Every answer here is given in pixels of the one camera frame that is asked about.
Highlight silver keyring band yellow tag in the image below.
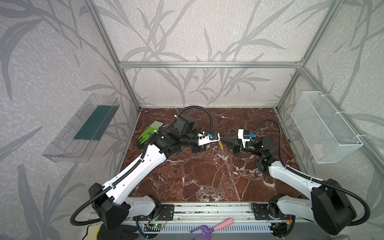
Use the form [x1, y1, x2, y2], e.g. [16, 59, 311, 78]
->
[218, 140, 224, 151]

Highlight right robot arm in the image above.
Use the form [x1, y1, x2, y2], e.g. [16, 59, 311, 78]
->
[222, 137, 357, 235]

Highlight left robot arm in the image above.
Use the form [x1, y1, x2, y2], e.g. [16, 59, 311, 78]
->
[88, 115, 220, 230]

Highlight green gardening glove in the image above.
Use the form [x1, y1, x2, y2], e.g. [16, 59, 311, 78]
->
[138, 121, 164, 149]

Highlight green circuit board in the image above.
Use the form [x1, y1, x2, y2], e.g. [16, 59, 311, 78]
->
[145, 222, 167, 232]

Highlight black rubber glove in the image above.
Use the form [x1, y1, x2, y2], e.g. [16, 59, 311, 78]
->
[97, 225, 139, 240]

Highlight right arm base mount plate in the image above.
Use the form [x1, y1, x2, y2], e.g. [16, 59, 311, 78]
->
[251, 203, 283, 221]

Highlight white wire mesh basket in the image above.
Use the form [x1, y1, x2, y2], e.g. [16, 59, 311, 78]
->
[291, 91, 364, 164]

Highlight aluminium front rail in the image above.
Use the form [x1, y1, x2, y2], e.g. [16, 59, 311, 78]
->
[86, 201, 340, 226]

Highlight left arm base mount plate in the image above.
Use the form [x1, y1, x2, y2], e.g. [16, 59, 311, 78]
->
[138, 204, 175, 221]

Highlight purple rake pink handle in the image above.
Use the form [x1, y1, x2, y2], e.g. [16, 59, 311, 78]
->
[190, 218, 234, 240]

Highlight aluminium cage frame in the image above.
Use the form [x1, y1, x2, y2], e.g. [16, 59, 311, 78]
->
[83, 0, 384, 178]

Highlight clear plastic wall tray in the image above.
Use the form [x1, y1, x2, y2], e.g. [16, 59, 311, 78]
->
[43, 94, 120, 163]

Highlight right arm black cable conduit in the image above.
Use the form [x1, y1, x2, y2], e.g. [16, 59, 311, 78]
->
[253, 118, 371, 226]

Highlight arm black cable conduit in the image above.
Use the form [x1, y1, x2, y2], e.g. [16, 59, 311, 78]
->
[253, 118, 371, 226]
[69, 105, 214, 227]

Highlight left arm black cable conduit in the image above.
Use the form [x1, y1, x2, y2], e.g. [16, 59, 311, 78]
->
[69, 105, 214, 227]

